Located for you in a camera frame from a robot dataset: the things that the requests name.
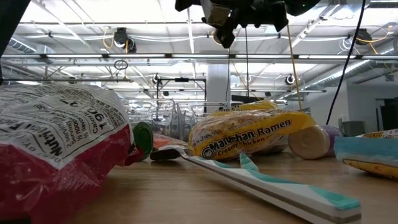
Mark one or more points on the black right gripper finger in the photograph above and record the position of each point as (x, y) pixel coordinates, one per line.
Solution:
(226, 37)
(186, 3)

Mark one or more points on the yellow Maruchan ramen packet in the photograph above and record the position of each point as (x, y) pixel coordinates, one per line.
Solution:
(248, 133)

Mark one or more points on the green spice jar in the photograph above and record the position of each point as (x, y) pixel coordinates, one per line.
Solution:
(143, 140)

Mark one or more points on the white purple lidded cup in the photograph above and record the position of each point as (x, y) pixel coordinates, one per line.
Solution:
(311, 143)

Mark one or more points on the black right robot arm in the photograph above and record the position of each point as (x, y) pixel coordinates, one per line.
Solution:
(301, 6)

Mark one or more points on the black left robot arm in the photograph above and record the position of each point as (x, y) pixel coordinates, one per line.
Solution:
(9, 15)

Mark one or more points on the black background monitor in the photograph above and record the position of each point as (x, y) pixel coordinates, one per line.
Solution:
(248, 99)

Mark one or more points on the clear plastic container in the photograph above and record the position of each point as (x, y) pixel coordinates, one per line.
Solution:
(186, 124)
(155, 124)

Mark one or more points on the taco seasoning mix packet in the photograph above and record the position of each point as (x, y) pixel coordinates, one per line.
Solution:
(168, 141)

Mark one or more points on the grey bin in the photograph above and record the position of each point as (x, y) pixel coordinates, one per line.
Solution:
(354, 129)

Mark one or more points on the dark background screen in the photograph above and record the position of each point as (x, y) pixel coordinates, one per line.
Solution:
(391, 115)

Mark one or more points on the blue ramen packet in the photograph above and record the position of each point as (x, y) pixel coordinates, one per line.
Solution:
(363, 152)

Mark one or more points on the red ramen packet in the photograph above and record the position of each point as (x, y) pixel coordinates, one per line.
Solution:
(62, 186)

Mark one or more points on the black metal frame stand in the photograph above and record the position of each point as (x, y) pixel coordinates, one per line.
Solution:
(182, 80)

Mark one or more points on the silver ventilation duct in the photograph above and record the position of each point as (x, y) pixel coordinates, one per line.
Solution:
(21, 46)
(342, 73)

